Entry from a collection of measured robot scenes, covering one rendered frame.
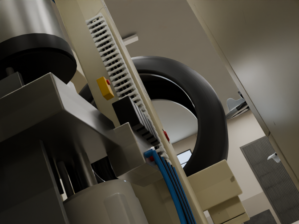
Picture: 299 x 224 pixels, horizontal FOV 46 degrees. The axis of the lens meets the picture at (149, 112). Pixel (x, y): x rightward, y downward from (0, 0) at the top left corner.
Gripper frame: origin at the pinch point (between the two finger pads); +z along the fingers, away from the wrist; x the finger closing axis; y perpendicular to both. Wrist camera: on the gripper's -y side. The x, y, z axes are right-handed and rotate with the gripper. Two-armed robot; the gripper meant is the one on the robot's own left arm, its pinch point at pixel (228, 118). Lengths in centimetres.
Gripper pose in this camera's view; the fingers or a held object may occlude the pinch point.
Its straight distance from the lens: 127.0
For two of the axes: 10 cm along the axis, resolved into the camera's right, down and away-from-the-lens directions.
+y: -4.9, -7.9, 3.7
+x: -2.3, -2.9, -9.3
